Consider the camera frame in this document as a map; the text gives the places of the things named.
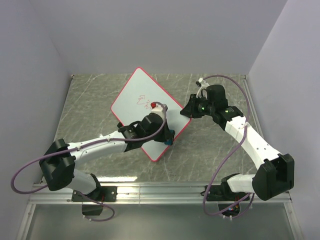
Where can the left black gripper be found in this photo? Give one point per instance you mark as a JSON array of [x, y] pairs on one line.
[[166, 133]]

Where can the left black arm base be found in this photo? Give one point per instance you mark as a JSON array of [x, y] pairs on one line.
[[93, 204]]

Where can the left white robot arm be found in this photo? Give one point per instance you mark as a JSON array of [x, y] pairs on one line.
[[61, 159]]

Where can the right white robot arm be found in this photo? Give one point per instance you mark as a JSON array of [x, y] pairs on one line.
[[275, 171]]

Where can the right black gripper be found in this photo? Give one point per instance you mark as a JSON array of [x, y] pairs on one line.
[[190, 109]]

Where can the aluminium mounting rail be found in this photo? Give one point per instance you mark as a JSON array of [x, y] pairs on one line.
[[130, 193]]

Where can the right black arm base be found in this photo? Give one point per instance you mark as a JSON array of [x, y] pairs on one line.
[[221, 193]]

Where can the blue whiteboard eraser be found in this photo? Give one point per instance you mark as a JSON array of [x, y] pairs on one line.
[[168, 142]]

